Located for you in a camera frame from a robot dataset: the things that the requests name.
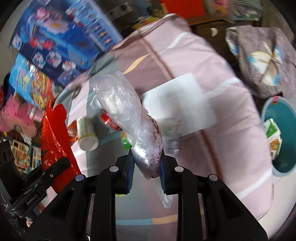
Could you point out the green white carton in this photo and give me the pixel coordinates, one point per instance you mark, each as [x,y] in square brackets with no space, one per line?
[271,128]

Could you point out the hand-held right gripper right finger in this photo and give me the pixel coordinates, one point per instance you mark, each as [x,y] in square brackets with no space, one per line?
[163,177]

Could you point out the black device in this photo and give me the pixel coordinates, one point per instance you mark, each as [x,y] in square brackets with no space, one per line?
[122,11]

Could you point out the clear plastic bag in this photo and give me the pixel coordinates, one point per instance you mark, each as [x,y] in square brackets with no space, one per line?
[120,99]

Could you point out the teal trash bin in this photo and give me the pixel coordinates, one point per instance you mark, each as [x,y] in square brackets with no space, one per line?
[286,148]

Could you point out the red soda can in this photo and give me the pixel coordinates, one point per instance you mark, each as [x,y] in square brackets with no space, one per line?
[107,120]

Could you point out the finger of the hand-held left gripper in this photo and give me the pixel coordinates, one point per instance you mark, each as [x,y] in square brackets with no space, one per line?
[56,165]

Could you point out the dark wooden cabinet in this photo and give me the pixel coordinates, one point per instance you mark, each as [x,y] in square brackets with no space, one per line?
[208,39]

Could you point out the colourful cartoon toy box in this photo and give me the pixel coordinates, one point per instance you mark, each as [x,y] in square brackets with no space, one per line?
[30,81]

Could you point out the grey printed blanket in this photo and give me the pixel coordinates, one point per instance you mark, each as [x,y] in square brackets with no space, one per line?
[254,46]

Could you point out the large blue toy box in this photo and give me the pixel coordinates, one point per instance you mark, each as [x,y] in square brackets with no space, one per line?
[57,34]

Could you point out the boxed toy set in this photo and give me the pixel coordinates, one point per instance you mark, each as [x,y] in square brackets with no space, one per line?
[25,155]

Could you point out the white green paper cup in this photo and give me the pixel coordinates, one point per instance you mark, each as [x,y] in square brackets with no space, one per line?
[86,135]

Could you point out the green small packet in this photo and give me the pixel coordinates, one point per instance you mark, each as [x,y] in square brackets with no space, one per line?
[125,142]

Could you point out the yellow printed carton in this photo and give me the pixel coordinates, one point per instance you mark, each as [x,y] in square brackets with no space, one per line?
[275,148]

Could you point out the person's left hand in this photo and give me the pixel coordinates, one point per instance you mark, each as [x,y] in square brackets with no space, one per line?
[29,224]

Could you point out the red plastic bag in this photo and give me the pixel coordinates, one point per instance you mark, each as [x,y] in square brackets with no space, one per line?
[55,139]

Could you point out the white paper sheet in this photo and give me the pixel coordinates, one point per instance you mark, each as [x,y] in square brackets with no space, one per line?
[182,102]

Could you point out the red and beige box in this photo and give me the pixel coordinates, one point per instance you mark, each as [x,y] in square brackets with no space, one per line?
[182,8]

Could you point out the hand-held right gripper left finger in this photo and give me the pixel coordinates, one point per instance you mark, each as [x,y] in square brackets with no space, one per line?
[130,172]

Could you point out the pink grey checked bedsheet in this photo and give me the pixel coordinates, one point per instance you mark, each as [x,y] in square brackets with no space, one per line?
[219,150]

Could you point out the clear bag of toys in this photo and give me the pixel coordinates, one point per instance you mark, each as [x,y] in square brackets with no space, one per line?
[233,9]

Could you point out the orange snack wrapper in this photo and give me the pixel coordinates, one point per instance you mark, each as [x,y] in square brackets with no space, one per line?
[72,132]

